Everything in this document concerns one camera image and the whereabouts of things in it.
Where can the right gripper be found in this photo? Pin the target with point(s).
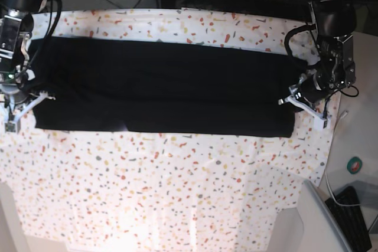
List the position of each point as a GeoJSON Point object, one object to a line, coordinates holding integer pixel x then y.
{"type": "Point", "coordinates": [17, 103]}

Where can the green tape roll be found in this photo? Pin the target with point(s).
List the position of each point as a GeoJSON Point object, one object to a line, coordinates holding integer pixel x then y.
{"type": "Point", "coordinates": [354, 165]}

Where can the terrazzo pattern tablecloth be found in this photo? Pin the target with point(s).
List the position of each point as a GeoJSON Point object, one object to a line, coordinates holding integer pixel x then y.
{"type": "Point", "coordinates": [98, 191]}

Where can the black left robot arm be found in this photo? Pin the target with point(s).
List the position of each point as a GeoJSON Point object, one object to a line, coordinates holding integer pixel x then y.
{"type": "Point", "coordinates": [333, 23]}

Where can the grey monitor edge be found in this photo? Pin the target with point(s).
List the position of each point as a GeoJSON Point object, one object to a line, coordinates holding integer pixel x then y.
{"type": "Point", "coordinates": [321, 231]}

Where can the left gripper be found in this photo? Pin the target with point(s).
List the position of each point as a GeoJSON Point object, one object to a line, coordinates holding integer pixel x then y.
{"type": "Point", "coordinates": [310, 89]}

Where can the black printed t-shirt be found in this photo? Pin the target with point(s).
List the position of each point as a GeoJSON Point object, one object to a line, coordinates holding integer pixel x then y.
{"type": "Point", "coordinates": [156, 87]}

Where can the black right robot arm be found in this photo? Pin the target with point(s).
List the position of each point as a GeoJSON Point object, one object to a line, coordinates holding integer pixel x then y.
{"type": "Point", "coordinates": [17, 25]}

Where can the black keyboard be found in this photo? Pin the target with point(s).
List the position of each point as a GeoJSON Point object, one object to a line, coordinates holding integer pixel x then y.
{"type": "Point", "coordinates": [346, 210]}

